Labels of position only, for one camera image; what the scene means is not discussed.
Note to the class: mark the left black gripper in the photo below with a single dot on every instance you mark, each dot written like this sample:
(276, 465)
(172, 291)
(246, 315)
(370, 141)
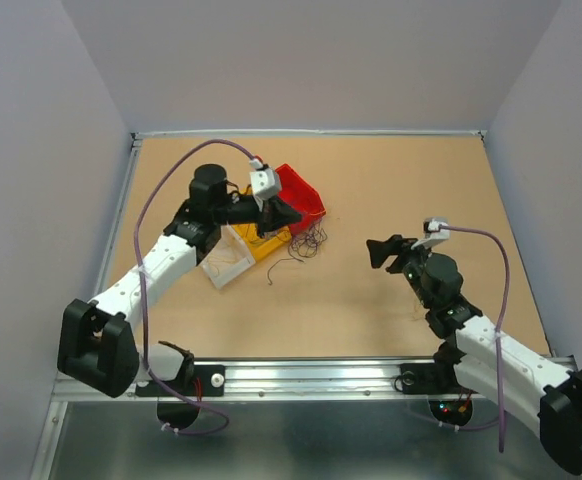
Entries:
(273, 215)

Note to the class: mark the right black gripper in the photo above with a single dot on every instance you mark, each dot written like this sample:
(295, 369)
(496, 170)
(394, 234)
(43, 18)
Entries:
(379, 250)

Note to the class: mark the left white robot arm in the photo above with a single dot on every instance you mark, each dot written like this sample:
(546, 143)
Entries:
(97, 345)

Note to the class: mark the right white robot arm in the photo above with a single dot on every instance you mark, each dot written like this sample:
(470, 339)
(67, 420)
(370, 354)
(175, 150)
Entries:
(543, 395)

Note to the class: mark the red plastic bin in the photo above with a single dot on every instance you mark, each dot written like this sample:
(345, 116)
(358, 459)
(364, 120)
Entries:
(301, 196)

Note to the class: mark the yellow plastic bin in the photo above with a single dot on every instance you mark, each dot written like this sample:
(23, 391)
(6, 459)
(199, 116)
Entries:
(259, 247)

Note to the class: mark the white plastic bin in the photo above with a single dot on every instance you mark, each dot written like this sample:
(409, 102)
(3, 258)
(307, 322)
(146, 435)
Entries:
(229, 259)

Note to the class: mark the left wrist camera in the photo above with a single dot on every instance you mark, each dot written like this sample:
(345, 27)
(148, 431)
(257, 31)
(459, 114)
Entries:
(265, 183)

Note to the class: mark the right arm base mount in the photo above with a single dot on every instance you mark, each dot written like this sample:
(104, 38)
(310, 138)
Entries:
(449, 402)

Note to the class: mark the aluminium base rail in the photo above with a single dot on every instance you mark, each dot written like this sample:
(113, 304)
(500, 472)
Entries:
(310, 379)

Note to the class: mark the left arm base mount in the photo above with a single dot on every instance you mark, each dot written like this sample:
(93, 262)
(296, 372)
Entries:
(181, 385)

